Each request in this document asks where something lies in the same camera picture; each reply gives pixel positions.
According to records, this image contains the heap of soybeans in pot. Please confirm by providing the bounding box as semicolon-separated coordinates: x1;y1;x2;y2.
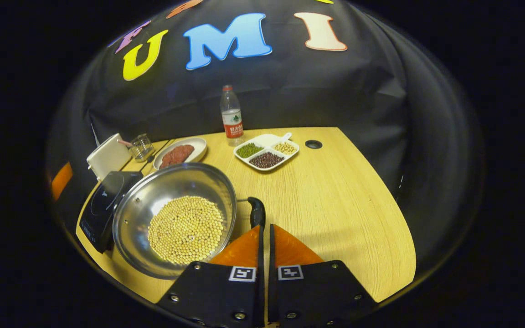
148;196;225;266

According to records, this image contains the clear plastic water bottle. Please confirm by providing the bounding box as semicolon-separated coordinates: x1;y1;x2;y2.
220;85;244;146

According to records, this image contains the white round plate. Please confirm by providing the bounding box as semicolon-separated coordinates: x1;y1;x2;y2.
153;137;207;171

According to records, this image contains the green mung beans portion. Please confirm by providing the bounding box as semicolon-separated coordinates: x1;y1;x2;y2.
236;143;264;159

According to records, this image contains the white toaster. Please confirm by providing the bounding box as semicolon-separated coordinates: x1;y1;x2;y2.
86;133;132;181

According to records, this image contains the black induction cooktop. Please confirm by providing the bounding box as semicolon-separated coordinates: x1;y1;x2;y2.
79;171;144;254

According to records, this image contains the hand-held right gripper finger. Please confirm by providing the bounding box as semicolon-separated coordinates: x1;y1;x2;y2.
157;224;265;328
268;223;378;328

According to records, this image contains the black backdrop cloth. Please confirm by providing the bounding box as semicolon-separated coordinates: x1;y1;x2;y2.
46;0;484;274

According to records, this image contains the dark red beans portion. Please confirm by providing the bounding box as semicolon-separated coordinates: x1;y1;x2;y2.
249;152;285;169

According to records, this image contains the steel pot with black handle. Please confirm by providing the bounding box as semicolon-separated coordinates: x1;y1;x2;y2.
112;163;267;280

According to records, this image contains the brown meat patty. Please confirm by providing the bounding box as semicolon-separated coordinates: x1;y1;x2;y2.
174;144;196;161
160;150;181;169

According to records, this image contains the white divided dish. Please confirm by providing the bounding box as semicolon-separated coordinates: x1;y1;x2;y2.
234;132;300;172

